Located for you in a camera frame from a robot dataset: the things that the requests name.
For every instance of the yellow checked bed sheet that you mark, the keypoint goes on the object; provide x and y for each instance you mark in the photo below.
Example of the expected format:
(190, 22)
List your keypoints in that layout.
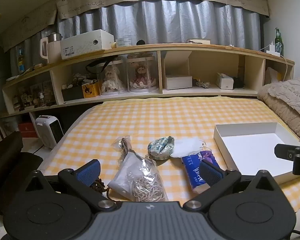
(152, 120)

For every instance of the white space heater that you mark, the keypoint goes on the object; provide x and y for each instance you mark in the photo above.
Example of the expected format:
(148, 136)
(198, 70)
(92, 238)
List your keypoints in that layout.
(48, 130)

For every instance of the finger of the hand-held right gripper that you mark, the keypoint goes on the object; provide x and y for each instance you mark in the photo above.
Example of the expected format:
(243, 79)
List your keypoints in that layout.
(286, 151)

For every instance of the wooden headboard shelf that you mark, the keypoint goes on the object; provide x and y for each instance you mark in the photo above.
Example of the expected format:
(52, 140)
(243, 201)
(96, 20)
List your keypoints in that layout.
(140, 48)

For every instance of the clear case with cream doll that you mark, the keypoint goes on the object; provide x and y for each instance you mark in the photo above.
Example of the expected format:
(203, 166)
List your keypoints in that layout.
(112, 80)

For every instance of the white electric kettle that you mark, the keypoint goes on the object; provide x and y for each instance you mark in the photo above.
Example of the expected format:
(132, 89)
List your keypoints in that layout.
(51, 48)

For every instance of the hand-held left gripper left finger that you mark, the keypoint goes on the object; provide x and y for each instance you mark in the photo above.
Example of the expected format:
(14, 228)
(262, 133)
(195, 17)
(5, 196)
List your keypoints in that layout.
(90, 172)

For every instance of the black storage box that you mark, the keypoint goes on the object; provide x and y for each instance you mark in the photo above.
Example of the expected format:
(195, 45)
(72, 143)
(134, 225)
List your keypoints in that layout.
(72, 93)

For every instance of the oil bottle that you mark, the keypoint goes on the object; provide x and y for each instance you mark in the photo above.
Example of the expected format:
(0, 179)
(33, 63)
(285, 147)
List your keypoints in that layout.
(21, 61)

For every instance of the white charger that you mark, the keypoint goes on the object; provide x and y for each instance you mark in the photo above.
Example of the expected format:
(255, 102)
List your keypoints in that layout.
(273, 48)

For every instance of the open white box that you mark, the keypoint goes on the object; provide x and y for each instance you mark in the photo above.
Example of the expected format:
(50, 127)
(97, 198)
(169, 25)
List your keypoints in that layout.
(178, 81)

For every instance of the clear case with pink doll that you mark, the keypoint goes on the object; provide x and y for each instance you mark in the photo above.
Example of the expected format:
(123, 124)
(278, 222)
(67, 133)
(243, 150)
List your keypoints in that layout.
(142, 76)

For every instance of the blue tissue pack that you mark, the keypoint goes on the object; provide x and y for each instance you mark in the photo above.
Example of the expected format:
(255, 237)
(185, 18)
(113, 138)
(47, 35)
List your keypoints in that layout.
(192, 170)

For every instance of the green glass bottle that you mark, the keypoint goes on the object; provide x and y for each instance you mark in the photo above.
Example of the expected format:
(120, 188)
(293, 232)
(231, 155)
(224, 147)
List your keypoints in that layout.
(278, 43)

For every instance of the grey curtain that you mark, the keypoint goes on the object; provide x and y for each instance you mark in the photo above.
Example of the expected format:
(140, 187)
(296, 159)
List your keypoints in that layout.
(165, 20)

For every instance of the floral fabric pouch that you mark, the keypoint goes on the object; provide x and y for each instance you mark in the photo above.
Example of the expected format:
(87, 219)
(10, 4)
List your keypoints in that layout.
(160, 148)

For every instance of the red box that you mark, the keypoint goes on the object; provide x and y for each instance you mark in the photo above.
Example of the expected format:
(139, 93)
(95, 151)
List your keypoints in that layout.
(28, 129)

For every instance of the long white box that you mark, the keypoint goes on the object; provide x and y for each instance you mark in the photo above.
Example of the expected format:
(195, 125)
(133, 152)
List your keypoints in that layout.
(86, 43)

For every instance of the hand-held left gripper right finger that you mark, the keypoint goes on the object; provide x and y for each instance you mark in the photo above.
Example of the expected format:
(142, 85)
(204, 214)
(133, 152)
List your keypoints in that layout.
(208, 173)

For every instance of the yellow printed box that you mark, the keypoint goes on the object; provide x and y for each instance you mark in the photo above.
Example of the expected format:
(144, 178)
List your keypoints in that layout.
(90, 90)

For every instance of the white tissue box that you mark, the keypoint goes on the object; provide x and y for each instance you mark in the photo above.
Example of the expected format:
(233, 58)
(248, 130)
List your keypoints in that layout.
(225, 81)

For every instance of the white cardboard box tray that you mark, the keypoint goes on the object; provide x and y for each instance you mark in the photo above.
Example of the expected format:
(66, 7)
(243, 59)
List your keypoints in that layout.
(250, 150)

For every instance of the beige fluffy blanket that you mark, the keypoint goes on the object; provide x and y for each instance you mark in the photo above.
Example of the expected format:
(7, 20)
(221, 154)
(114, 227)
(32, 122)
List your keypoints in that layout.
(285, 100)

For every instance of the white face mask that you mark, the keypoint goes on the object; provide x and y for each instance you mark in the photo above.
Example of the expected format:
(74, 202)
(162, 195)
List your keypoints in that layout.
(187, 146)

